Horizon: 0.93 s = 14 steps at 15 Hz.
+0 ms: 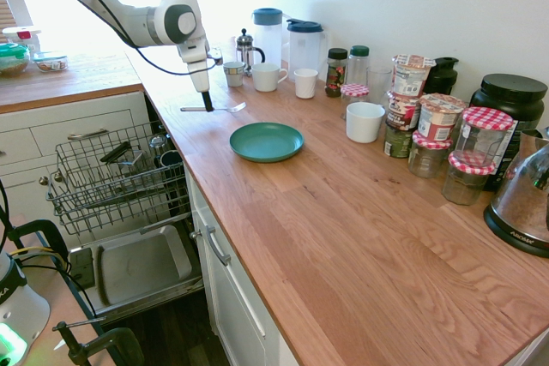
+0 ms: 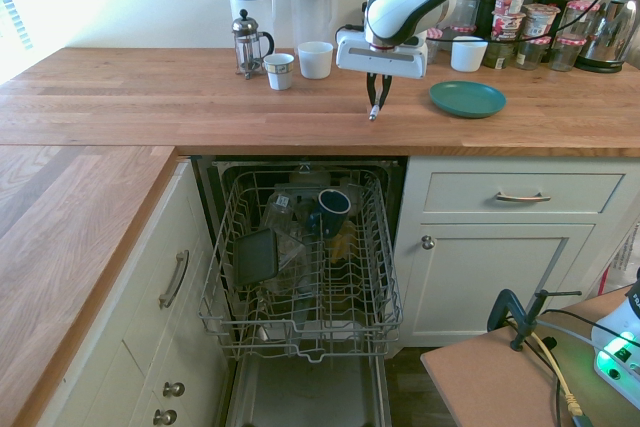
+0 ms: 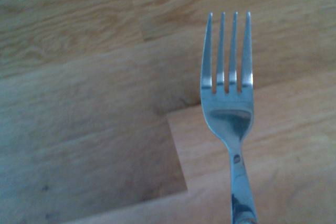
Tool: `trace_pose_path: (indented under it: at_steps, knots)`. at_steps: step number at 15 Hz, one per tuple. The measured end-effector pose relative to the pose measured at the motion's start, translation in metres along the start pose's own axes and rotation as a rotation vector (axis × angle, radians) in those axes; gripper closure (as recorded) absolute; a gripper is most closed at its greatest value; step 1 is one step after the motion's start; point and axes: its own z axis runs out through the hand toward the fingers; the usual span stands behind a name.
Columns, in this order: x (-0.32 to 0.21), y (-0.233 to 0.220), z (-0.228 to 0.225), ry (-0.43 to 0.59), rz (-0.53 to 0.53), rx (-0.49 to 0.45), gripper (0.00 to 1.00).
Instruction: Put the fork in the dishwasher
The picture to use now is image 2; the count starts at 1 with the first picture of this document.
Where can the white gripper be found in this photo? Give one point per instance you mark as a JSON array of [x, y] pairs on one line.
[[380, 62]]

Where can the white robot base green light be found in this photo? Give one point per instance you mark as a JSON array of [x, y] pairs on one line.
[[620, 342]]

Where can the steel dishwasher door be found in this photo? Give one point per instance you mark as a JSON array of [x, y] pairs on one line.
[[310, 392]]

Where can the white ceramic mug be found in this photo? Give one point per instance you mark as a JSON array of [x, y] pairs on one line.
[[315, 61]]

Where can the teal plastic plate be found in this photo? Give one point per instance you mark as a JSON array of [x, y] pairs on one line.
[[467, 99]]

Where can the white round ceramic cup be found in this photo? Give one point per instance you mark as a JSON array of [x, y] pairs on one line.
[[468, 54]]

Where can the glass jar red gingham lid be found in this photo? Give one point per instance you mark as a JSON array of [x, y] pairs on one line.
[[580, 17], [460, 32], [531, 54], [567, 53]]

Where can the clear pitcher navy lid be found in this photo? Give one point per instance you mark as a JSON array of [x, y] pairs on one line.
[[310, 17]]

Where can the small printed paper cup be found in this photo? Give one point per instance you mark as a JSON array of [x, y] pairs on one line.
[[279, 72]]

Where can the clear drinking glass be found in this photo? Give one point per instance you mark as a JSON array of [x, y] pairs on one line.
[[466, 9]]

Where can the dark green printed tub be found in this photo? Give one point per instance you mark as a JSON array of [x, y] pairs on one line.
[[500, 54]]

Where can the navy blue mug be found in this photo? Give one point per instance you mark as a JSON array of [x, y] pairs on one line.
[[332, 207]]

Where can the black shaker bottle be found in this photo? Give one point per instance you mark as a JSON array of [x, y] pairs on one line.
[[487, 7]]

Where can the glass steel french press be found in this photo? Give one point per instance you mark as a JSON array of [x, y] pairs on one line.
[[247, 47]]

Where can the dark red printed tub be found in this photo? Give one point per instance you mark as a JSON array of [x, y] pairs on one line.
[[507, 27]]

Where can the clear pitcher light blue lid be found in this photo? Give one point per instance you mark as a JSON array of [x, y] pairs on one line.
[[252, 2]]

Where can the yellow plastic item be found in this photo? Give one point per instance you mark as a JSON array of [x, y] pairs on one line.
[[345, 244]]

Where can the clear glass in rack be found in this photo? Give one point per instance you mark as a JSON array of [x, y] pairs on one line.
[[281, 214]]

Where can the round steel cabinet knob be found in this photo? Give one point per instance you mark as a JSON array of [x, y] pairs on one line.
[[165, 417], [173, 389], [428, 242]]

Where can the clear plastic container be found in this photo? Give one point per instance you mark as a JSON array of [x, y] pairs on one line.
[[295, 267]]

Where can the black square container lid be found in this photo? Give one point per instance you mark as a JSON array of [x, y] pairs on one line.
[[256, 257]]

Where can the white kitchen cabinet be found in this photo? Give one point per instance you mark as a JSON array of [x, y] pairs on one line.
[[500, 287], [150, 347]]

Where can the stainless steel electric kettle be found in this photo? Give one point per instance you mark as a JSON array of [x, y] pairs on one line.
[[612, 32]]

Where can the dark green C-clamp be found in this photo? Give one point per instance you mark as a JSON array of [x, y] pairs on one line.
[[520, 317]]

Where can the white printed plastic bag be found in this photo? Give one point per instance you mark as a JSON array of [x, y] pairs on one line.
[[625, 257]]

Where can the brown robot mounting board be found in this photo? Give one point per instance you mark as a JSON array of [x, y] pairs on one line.
[[500, 387]]

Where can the window blind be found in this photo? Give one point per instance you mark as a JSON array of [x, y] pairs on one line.
[[12, 12]]

